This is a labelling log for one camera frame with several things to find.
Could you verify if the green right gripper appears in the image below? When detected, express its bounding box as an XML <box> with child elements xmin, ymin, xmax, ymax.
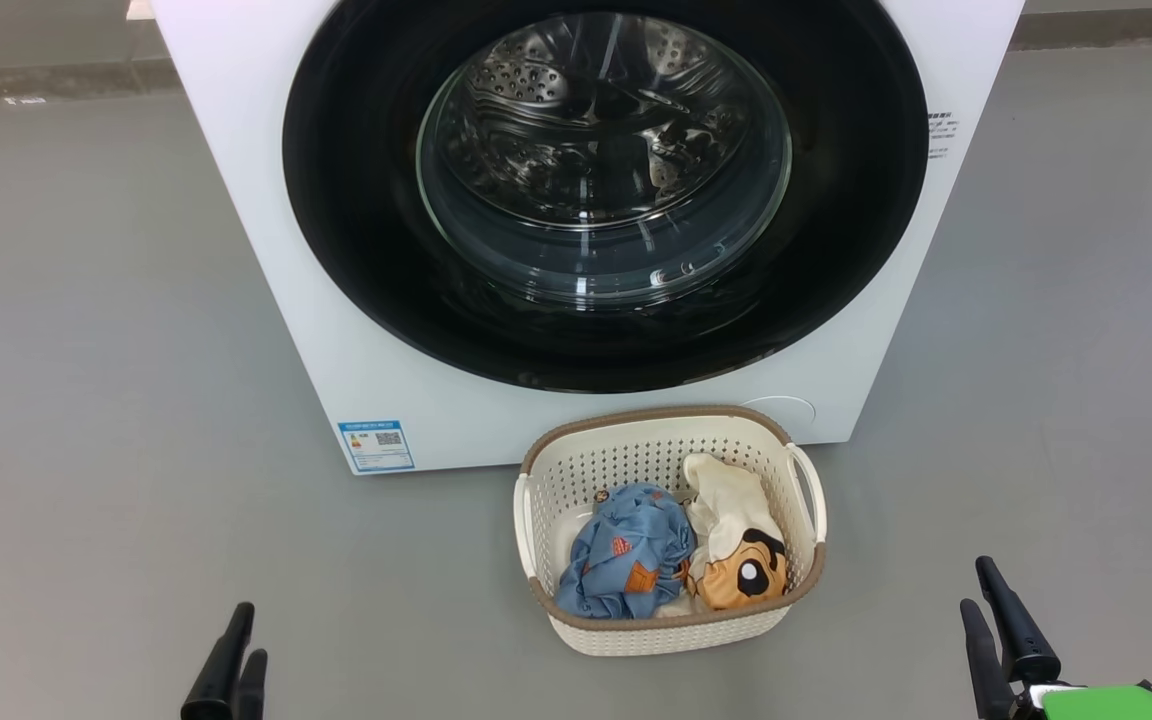
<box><xmin>960</xmin><ymin>556</ymin><xmax>1152</xmax><ymax>720</ymax></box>

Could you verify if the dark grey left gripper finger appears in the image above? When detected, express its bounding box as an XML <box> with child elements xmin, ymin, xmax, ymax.
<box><xmin>234</xmin><ymin>650</ymin><xmax>268</xmax><ymax>720</ymax></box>
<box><xmin>181</xmin><ymin>602</ymin><xmax>255</xmax><ymax>720</ymax></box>

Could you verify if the cream cartoon face garment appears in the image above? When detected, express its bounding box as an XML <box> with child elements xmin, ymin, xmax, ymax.
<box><xmin>681</xmin><ymin>453</ymin><xmax>790</xmax><ymax>612</ymax></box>

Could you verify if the blue patterned garment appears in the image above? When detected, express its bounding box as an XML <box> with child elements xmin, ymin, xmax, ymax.
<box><xmin>554</xmin><ymin>483</ymin><xmax>697</xmax><ymax>621</ymax></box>

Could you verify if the round black glass washer door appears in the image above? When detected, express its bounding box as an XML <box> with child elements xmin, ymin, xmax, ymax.
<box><xmin>282</xmin><ymin>0</ymin><xmax>930</xmax><ymax>394</ymax></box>

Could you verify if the white front-load washing machine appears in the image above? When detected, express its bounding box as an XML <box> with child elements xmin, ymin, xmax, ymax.
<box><xmin>149</xmin><ymin>0</ymin><xmax>1027</xmax><ymax>476</ymax></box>

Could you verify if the stainless steel washing machine drum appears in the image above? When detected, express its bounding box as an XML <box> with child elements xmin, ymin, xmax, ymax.
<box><xmin>451</xmin><ymin>12</ymin><xmax>762</xmax><ymax>233</ymax></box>

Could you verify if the blue energy label sticker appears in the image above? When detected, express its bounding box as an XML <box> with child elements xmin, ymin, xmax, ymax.
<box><xmin>338</xmin><ymin>420</ymin><xmax>415</xmax><ymax>473</ymax></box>

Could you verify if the round filter cover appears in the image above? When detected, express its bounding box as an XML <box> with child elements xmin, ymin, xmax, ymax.
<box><xmin>741</xmin><ymin>397</ymin><xmax>817</xmax><ymax>431</ymax></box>

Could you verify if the cream perforated laundry basket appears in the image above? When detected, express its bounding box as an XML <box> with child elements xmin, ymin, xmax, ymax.
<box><xmin>513</xmin><ymin>405</ymin><xmax>828</xmax><ymax>657</ymax></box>

